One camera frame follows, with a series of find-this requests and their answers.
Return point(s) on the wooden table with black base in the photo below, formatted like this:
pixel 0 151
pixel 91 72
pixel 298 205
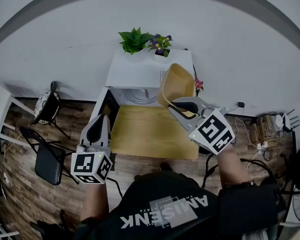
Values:
pixel 149 131

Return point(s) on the green leafy potted plant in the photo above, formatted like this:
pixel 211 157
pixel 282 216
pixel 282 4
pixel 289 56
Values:
pixel 133 40

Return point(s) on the black wall power adapter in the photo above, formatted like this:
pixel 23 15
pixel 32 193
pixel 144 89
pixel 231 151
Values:
pixel 240 104

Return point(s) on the person's right forearm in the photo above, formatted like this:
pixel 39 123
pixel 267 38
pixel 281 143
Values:
pixel 232 166

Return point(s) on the black router with antennas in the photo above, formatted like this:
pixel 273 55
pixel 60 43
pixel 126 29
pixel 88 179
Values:
pixel 288 121

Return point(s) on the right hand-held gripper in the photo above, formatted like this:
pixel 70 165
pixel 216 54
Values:
pixel 212 132

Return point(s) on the white power strip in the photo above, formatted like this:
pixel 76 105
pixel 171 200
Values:
pixel 7 179
pixel 262 145

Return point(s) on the person's left forearm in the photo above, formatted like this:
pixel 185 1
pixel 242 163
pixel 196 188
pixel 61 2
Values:
pixel 93 201

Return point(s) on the pink flower potted plant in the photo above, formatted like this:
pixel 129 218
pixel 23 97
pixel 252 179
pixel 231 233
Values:
pixel 198 84

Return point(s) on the person's black printed shirt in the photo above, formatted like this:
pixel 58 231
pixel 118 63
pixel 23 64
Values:
pixel 169 209

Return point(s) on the purple flower potted plant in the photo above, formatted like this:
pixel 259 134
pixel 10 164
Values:
pixel 161 45

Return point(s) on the person's black shoe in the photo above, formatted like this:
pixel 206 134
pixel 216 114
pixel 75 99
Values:
pixel 166 167

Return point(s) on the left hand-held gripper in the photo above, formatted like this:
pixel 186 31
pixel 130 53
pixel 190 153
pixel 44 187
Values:
pixel 90 166

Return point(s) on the white microwave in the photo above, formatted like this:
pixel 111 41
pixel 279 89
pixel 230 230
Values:
pixel 134 69

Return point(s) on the black folding chair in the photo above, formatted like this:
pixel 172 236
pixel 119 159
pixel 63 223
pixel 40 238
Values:
pixel 48 161

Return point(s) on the black chair with patterned cushion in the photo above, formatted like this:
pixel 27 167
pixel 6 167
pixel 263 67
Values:
pixel 46 104

